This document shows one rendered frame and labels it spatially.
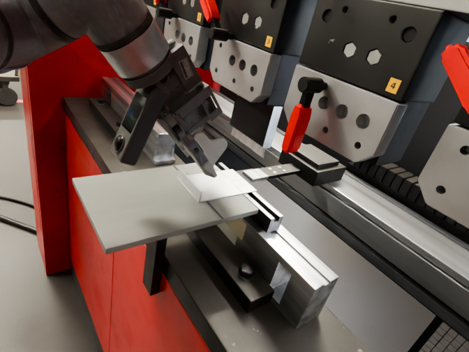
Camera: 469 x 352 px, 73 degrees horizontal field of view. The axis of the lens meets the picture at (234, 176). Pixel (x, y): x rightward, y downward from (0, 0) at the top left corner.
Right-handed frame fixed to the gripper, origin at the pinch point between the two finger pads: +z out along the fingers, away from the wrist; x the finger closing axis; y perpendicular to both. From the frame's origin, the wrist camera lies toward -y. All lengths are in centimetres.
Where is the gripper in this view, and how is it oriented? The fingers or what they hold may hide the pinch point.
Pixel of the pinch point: (199, 165)
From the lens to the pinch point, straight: 55.5
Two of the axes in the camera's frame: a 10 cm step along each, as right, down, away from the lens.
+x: -5.7, -5.0, 6.5
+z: 3.5, 5.7, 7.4
